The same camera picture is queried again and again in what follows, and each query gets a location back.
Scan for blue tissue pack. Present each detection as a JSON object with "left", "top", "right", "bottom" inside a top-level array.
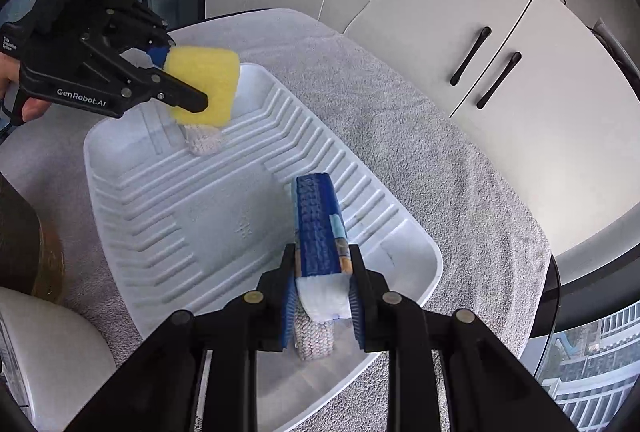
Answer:
[{"left": 293, "top": 172, "right": 352, "bottom": 323}]

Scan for beige knitted cloth roll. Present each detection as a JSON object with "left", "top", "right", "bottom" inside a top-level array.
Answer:
[{"left": 294, "top": 301, "right": 334, "bottom": 362}]

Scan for small yellow sponge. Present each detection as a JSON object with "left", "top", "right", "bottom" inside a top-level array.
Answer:
[{"left": 164, "top": 46, "right": 240, "bottom": 128}]

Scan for small beige knitted roll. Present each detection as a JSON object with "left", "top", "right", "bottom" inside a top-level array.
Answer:
[{"left": 180, "top": 125, "right": 222, "bottom": 156}]

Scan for person's left hand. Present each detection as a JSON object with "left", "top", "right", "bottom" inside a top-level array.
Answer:
[{"left": 0, "top": 53, "right": 51, "bottom": 122}]

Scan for white plastic tray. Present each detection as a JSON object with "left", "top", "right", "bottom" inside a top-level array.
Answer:
[{"left": 82, "top": 62, "right": 445, "bottom": 432}]

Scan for grey terry towel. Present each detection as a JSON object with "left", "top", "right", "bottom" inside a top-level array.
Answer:
[{"left": 0, "top": 6, "right": 554, "bottom": 432}]

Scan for black glass table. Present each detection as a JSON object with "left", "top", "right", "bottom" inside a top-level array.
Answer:
[{"left": 520, "top": 257, "right": 561, "bottom": 377}]

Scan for white lower cabinet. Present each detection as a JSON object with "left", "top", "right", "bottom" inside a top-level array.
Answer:
[{"left": 205, "top": 0, "right": 639, "bottom": 254}]

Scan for dark items on counter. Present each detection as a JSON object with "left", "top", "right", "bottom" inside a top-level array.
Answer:
[{"left": 591, "top": 18, "right": 639, "bottom": 82}]

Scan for black window frame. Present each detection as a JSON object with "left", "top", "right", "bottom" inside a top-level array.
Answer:
[{"left": 549, "top": 205, "right": 640, "bottom": 332}]

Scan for black cabinet handle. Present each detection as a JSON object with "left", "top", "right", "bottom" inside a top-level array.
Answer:
[
  {"left": 476, "top": 52, "right": 523, "bottom": 111},
  {"left": 449, "top": 26, "right": 492, "bottom": 87}
]

